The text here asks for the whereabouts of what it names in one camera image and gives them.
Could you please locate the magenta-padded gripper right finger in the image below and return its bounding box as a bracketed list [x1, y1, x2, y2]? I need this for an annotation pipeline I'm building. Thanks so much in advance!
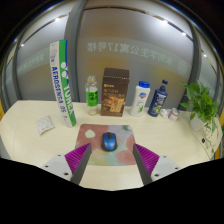
[132, 143, 182, 186]

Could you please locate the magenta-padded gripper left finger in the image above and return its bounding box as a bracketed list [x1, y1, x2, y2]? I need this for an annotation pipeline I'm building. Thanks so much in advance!
[40, 142, 93, 186]

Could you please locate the blue computer mouse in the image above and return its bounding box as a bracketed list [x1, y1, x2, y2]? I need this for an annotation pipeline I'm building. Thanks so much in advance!
[101, 131, 118, 152]

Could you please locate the floral pastel mouse pad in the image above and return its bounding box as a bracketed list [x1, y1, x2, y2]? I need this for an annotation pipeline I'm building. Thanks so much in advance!
[74, 123, 138, 167]

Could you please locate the small white patterned packet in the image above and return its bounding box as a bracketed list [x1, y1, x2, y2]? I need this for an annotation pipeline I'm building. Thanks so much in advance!
[35, 115, 56, 136]

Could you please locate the crumpled white tissue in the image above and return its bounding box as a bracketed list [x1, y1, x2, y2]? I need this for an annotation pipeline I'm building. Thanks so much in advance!
[159, 108, 170, 119]

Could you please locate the white jar silver lid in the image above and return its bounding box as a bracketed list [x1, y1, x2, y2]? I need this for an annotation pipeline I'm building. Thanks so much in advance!
[167, 107, 181, 122]

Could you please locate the dark blue pump bottle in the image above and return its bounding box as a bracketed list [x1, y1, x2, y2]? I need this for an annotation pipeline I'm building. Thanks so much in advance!
[147, 79, 169, 118]

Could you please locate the white lotion bottle blue cap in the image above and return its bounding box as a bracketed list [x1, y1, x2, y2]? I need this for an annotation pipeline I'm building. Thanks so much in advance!
[129, 80, 151, 117]

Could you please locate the clear bottle green label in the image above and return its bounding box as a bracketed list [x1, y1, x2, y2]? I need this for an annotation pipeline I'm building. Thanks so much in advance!
[84, 75, 100, 117]

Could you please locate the green plant in white pot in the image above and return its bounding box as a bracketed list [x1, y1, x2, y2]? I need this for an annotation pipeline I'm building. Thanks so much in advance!
[180, 80, 223, 148]

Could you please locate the brown cardboard box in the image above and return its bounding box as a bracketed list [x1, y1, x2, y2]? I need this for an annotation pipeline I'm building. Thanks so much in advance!
[100, 67, 130, 118]

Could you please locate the white green shuttlecock tube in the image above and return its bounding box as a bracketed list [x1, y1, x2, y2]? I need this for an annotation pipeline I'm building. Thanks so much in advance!
[49, 39, 78, 129]

